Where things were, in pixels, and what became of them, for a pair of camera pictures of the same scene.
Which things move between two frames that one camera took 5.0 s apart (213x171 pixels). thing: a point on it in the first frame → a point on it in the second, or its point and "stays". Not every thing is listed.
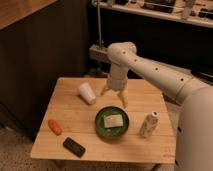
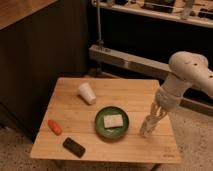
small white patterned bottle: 148,125 stays
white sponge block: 113,120 stays
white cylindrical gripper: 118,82 → 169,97
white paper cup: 87,93 stays
